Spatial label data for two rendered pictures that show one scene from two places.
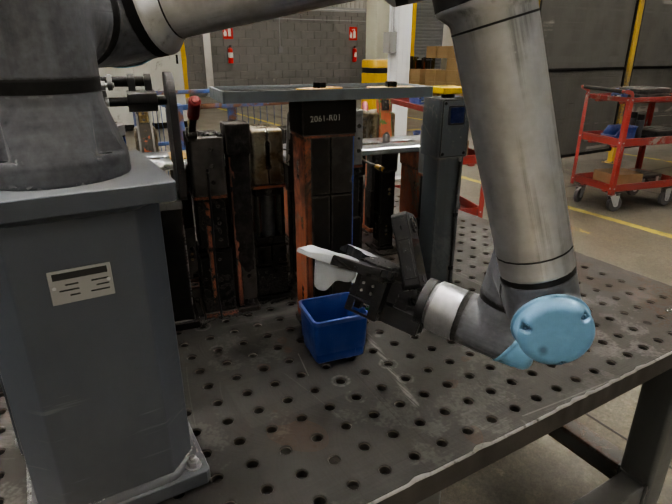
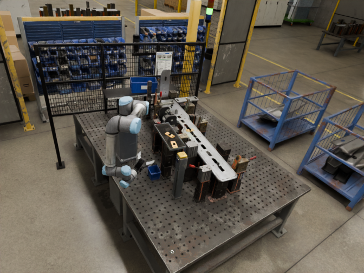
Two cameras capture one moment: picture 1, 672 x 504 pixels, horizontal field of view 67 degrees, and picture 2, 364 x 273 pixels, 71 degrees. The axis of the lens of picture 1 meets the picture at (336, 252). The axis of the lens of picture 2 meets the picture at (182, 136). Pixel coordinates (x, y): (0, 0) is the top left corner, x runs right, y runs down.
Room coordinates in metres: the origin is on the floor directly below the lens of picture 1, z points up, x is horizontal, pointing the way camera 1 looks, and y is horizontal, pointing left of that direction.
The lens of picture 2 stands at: (0.79, -1.73, 2.39)
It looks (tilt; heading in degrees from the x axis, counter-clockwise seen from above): 35 degrees down; 82
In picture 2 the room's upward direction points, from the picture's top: 8 degrees clockwise
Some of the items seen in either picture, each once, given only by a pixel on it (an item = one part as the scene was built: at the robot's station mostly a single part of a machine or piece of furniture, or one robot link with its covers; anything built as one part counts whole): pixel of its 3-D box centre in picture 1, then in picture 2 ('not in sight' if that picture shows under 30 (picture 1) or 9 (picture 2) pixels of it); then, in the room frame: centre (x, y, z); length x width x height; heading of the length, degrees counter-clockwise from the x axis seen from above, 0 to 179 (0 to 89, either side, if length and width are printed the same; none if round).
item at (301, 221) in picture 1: (323, 218); (167, 157); (0.93, 0.02, 0.92); 0.10 x 0.08 x 0.45; 111
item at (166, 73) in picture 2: not in sight; (164, 83); (0.90, 1.05, 1.17); 0.12 x 0.01 x 0.34; 21
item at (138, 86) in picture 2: not in sight; (143, 84); (0.66, 1.13, 1.10); 0.30 x 0.17 x 0.13; 12
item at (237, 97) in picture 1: (321, 91); (169, 135); (0.93, 0.02, 1.16); 0.37 x 0.14 x 0.02; 111
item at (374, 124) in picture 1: (374, 171); (236, 174); (1.55, -0.12, 0.88); 0.15 x 0.11 x 0.36; 21
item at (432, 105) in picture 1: (439, 206); (179, 177); (1.03, -0.22, 0.92); 0.08 x 0.08 x 0.44; 21
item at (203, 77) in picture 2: not in sight; (211, 67); (2.07, 4.02, 0.36); 0.50 x 0.50 x 0.73
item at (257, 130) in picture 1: (266, 214); (181, 151); (1.07, 0.15, 0.89); 0.13 x 0.11 x 0.38; 21
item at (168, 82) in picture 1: (137, 208); (166, 132); (0.93, 0.38, 0.94); 0.18 x 0.13 x 0.49; 111
